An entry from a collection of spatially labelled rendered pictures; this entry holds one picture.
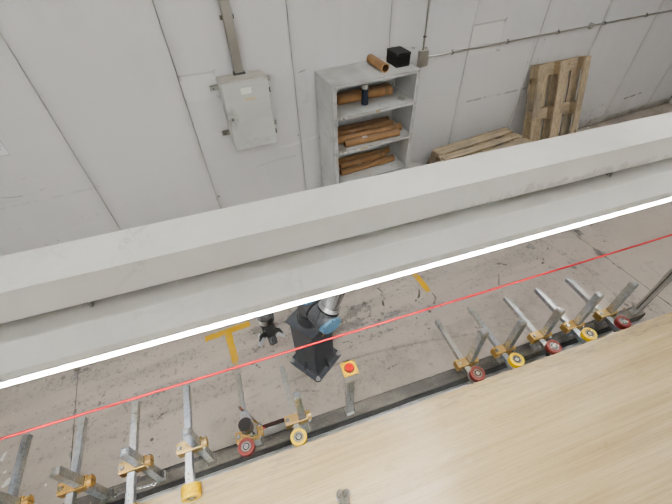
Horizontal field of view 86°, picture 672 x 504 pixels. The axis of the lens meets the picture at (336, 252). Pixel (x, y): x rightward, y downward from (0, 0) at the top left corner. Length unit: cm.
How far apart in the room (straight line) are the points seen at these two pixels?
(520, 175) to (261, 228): 41
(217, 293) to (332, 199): 21
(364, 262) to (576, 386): 193
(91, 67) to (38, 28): 35
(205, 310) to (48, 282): 19
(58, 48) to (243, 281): 315
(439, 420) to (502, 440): 30
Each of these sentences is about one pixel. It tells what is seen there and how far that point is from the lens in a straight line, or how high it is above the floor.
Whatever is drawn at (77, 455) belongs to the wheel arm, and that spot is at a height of 96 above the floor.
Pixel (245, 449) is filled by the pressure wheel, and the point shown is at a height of 90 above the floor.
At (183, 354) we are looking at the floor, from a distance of 346.
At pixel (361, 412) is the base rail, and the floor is 70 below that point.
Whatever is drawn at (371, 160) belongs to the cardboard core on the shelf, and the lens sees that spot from 420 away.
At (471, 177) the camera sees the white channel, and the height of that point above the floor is 246.
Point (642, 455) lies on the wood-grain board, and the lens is 237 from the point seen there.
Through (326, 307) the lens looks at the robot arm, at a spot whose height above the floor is 91.
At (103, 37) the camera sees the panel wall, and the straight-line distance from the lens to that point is 351.
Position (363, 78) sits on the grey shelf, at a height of 155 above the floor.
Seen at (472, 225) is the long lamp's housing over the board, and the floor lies 238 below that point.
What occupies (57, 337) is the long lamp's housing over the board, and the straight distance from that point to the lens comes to 62.
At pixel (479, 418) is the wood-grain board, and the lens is 210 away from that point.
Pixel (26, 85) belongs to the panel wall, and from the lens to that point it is 369.
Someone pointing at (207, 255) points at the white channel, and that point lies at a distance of 51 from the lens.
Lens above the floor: 278
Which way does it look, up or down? 46 degrees down
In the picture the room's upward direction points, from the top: 2 degrees counter-clockwise
